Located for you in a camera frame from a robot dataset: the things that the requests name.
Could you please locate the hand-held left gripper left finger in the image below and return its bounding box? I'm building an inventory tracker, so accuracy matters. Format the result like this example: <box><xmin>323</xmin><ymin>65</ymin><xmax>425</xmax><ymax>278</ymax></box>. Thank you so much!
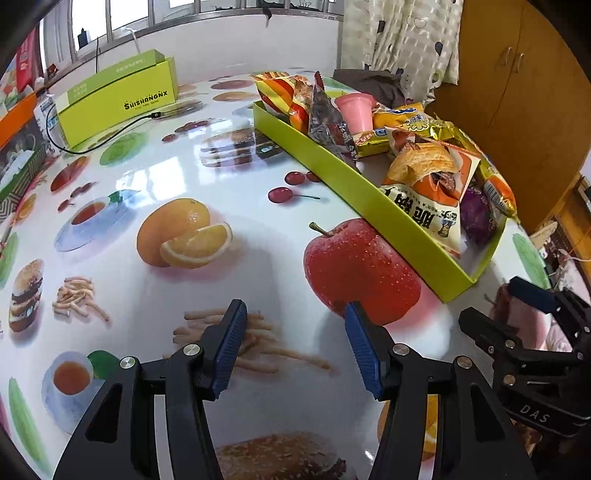
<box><xmin>53</xmin><ymin>299</ymin><xmax>249</xmax><ymax>480</ymax></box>

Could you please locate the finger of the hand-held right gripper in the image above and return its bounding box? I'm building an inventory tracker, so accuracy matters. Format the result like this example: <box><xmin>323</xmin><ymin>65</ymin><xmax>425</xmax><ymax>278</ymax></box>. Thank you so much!
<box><xmin>458</xmin><ymin>307</ymin><xmax>573</xmax><ymax>370</ymax></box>
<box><xmin>507</xmin><ymin>276</ymin><xmax>591</xmax><ymax>344</ymax></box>

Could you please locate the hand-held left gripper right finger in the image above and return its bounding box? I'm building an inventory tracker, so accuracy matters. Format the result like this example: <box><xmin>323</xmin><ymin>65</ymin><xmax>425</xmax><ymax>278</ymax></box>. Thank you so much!
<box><xmin>344</xmin><ymin>301</ymin><xmax>539</xmax><ymax>480</ymax></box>

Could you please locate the purple snack packet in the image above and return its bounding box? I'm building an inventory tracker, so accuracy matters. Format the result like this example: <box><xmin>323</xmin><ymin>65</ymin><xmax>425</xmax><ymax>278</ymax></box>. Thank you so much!
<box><xmin>459</xmin><ymin>185</ymin><xmax>502</xmax><ymax>245</ymax></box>

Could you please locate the orange snack packet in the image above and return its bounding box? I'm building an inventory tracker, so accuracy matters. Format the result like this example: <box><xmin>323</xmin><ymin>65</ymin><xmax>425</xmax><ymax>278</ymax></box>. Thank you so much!
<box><xmin>379</xmin><ymin>127</ymin><xmax>482</xmax><ymax>258</ymax></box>

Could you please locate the shallow lime green tray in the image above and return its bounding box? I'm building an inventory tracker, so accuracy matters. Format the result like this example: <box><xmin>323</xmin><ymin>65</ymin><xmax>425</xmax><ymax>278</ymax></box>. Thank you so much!
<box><xmin>252</xmin><ymin>100</ymin><xmax>509</xmax><ymax>304</ymax></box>

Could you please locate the dark red snack packet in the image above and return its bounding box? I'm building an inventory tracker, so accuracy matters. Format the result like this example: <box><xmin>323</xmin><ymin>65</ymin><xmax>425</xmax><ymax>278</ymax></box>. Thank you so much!
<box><xmin>307</xmin><ymin>71</ymin><xmax>358</xmax><ymax>162</ymax></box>

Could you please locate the pink jelly cup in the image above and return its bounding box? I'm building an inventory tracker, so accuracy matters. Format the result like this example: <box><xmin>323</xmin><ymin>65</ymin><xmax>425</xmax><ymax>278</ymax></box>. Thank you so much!
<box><xmin>333</xmin><ymin>91</ymin><xmax>376</xmax><ymax>134</ymax></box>

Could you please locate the orange striped snack bag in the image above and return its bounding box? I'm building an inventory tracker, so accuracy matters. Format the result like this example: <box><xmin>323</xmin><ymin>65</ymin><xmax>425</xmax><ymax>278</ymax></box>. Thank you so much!
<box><xmin>253</xmin><ymin>71</ymin><xmax>315</xmax><ymax>132</ymax></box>

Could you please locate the pale yellow cloth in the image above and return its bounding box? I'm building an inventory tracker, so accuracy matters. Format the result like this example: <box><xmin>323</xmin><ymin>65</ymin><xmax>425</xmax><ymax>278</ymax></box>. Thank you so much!
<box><xmin>529</xmin><ymin>220</ymin><xmax>559</xmax><ymax>252</ymax></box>

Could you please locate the wooden wardrobe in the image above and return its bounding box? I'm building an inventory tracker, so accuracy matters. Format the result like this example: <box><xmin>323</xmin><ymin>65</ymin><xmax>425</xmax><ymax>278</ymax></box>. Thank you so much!
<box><xmin>429</xmin><ymin>0</ymin><xmax>591</xmax><ymax>232</ymax></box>

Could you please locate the lime green cardboard box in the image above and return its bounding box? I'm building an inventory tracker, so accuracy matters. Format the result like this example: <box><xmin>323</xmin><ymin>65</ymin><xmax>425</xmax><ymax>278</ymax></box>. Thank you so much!
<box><xmin>54</xmin><ymin>50</ymin><xmax>178</xmax><ymax>146</ymax></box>

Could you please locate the brown cloth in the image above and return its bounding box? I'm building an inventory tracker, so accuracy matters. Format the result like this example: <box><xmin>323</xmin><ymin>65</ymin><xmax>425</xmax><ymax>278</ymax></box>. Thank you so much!
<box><xmin>332</xmin><ymin>68</ymin><xmax>437</xmax><ymax>109</ymax></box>

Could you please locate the green patterned tissue box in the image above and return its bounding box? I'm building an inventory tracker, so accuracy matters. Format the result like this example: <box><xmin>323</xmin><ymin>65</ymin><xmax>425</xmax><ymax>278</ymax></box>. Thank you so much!
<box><xmin>0</xmin><ymin>145</ymin><xmax>49</xmax><ymax>217</ymax></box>

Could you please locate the cream heart-print curtain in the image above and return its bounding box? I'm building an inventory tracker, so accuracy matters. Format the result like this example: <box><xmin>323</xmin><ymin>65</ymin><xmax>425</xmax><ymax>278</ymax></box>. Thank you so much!
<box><xmin>339</xmin><ymin>0</ymin><xmax>465</xmax><ymax>104</ymax></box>

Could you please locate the orange box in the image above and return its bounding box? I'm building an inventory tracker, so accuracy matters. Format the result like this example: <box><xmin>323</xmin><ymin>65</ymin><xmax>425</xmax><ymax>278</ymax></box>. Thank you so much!
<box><xmin>0</xmin><ymin>92</ymin><xmax>40</xmax><ymax>148</ymax></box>

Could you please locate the metal window railing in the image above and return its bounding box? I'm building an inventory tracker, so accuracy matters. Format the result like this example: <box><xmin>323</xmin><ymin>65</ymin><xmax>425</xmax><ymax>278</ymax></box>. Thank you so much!
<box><xmin>37</xmin><ymin>0</ymin><xmax>347</xmax><ymax>65</ymax></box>

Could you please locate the tall red box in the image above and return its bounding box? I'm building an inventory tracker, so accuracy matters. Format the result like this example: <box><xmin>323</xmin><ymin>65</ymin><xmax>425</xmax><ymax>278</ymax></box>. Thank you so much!
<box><xmin>16</xmin><ymin>30</ymin><xmax>42</xmax><ymax>88</ymax></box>

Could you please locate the black charging cable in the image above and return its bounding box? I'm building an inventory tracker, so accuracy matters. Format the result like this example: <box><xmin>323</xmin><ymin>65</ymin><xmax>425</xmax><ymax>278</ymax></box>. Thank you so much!
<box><xmin>46</xmin><ymin>41</ymin><xmax>164</xmax><ymax>155</ymax></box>

